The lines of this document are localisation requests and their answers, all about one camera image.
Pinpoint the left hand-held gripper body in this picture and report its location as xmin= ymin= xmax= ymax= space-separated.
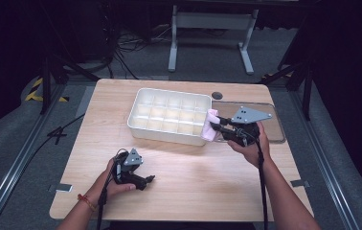
xmin=114 ymin=147 xmax=145 ymax=187

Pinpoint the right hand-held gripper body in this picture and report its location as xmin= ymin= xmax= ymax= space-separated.
xmin=230 ymin=105 xmax=274 ymax=149

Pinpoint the pink sock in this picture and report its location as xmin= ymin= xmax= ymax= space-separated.
xmin=200 ymin=108 xmax=221 ymax=143

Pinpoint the white compartment storage box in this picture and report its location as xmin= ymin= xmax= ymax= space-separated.
xmin=126 ymin=87 xmax=213 ymax=148

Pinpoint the person's right hand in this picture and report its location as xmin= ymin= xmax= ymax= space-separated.
xmin=226 ymin=122 xmax=271 ymax=169

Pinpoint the person's left hand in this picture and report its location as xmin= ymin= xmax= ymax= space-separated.
xmin=89 ymin=157 xmax=136 ymax=206

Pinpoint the clear lid with white knob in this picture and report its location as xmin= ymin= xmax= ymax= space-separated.
xmin=212 ymin=101 xmax=286 ymax=144

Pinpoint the grey tape piece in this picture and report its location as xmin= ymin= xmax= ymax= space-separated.
xmin=289 ymin=178 xmax=311 ymax=189
xmin=48 ymin=183 xmax=74 ymax=194

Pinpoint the black tripod stand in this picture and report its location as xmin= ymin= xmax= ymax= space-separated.
xmin=258 ymin=58 xmax=315 ymax=122
xmin=39 ymin=52 xmax=101 ymax=116

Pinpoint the grey metal stand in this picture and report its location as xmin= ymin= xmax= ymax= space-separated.
xmin=168 ymin=4 xmax=260 ymax=77

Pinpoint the yellow black floor tape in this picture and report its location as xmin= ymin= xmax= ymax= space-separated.
xmin=24 ymin=77 xmax=70 ymax=104

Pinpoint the left hand-held gripper black cable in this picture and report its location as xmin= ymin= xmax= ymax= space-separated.
xmin=96 ymin=152 xmax=122 ymax=230

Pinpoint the hand-held gripper black cable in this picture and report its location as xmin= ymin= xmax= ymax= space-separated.
xmin=233 ymin=127 xmax=270 ymax=230
xmin=96 ymin=152 xmax=122 ymax=230

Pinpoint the red bracelet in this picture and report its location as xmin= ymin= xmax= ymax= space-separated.
xmin=77 ymin=193 xmax=99 ymax=213

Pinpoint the right hand-held gripper black cable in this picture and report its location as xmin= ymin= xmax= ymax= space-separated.
xmin=233 ymin=127 xmax=270 ymax=230

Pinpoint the long black floor cable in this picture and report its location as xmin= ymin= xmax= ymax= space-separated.
xmin=0 ymin=112 xmax=86 ymax=230

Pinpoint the aluminium floor rail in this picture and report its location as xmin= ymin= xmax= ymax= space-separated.
xmin=0 ymin=83 xmax=67 ymax=230
xmin=287 ymin=89 xmax=361 ymax=230

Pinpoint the bundle of black floor cables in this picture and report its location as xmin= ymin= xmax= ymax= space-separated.
xmin=101 ymin=6 xmax=173 ymax=81

